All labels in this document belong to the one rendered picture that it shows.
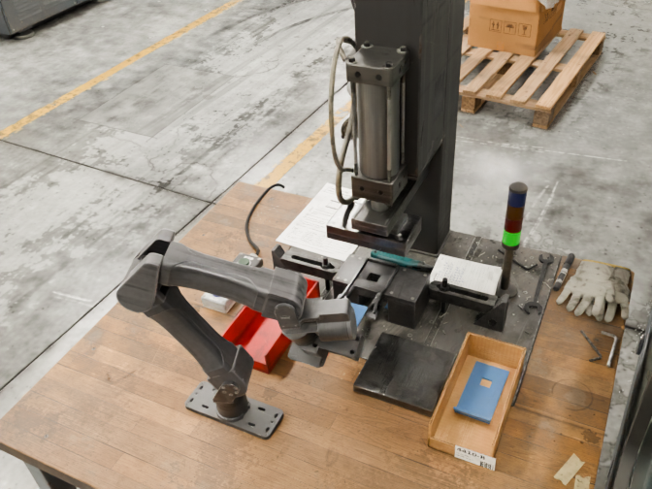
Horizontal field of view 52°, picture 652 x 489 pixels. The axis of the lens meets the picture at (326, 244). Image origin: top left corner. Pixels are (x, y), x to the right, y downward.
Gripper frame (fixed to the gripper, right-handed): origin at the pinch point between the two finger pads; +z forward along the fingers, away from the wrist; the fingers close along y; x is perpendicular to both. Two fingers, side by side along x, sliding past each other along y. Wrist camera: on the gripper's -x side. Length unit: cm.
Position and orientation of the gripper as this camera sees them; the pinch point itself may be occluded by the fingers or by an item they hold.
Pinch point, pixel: (323, 346)
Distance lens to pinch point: 134.2
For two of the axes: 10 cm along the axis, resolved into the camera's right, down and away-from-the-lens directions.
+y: 3.3, -9.1, 2.6
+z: 2.4, 3.5, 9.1
